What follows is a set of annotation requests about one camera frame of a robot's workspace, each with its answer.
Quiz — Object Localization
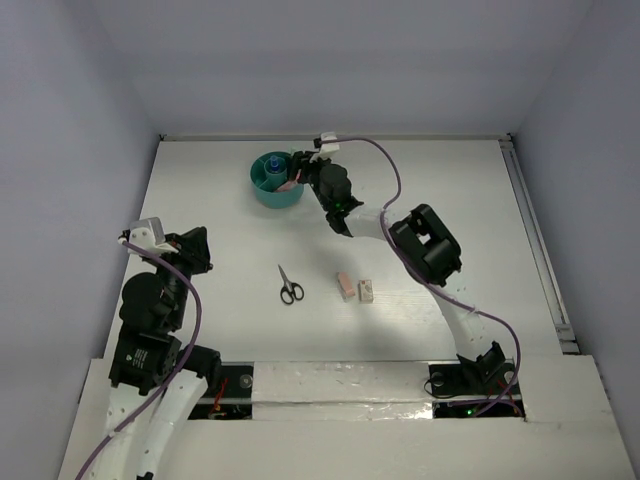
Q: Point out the small blue-capped glue bottle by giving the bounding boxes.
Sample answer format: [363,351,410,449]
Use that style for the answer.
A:
[268,155,281,174]

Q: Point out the pink eraser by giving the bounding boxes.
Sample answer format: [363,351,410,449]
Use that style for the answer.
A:
[336,272,356,301]

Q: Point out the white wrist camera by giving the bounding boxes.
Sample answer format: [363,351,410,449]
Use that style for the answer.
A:
[118,217,177,255]
[311,132,340,161]

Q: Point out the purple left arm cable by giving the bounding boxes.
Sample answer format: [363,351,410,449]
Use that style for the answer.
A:
[74,242,203,480]

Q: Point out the teal round desk organizer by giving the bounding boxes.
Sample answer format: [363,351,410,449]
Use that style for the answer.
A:
[249,151,304,209]

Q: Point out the white boxed eraser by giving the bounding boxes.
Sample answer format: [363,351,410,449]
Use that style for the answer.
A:
[358,279,374,304]

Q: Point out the aluminium side rail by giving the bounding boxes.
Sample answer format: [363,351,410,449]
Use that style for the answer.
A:
[499,136,582,355]

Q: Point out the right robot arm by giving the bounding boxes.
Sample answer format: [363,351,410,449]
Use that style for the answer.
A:
[287,151,521,402]

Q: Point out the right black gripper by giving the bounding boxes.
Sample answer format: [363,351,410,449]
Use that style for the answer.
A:
[285,149,332,212]

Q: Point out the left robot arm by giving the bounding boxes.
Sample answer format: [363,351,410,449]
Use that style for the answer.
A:
[90,217,221,479]

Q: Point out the red transparent pen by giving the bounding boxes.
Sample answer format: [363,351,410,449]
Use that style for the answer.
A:
[277,182,296,193]

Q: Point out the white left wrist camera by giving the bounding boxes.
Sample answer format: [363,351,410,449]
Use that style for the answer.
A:
[118,217,177,255]

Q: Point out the black handled scissors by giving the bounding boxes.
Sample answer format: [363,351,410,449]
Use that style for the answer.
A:
[278,265,305,305]

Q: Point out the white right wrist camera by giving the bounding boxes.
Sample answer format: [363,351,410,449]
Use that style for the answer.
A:
[311,132,340,161]

